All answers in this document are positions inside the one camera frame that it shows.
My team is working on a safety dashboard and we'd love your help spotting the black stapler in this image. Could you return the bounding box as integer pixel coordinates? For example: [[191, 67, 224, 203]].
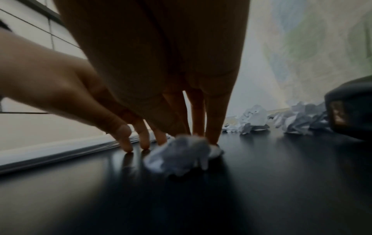
[[324, 75, 372, 142]]

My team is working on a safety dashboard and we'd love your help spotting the pile of paper scraps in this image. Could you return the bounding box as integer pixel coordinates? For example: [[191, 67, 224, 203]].
[[222, 101, 333, 136]]

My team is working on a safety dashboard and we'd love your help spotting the paper scrap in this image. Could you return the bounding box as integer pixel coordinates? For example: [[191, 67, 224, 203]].
[[143, 134, 225, 177]]

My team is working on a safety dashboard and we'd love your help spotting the black table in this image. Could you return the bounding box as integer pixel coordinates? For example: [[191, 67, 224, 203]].
[[0, 128, 372, 235]]

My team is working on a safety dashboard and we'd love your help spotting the person's right hand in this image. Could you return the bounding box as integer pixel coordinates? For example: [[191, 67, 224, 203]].
[[53, 0, 251, 146]]

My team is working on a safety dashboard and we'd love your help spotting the spotted pastel curtain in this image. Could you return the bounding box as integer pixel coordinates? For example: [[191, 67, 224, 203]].
[[244, 0, 372, 108]]

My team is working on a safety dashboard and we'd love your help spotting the stack of printed papers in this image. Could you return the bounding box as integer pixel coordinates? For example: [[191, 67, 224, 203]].
[[0, 130, 175, 175]]

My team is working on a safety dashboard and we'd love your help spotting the person's left hand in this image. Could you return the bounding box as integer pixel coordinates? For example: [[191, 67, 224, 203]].
[[0, 29, 168, 153]]

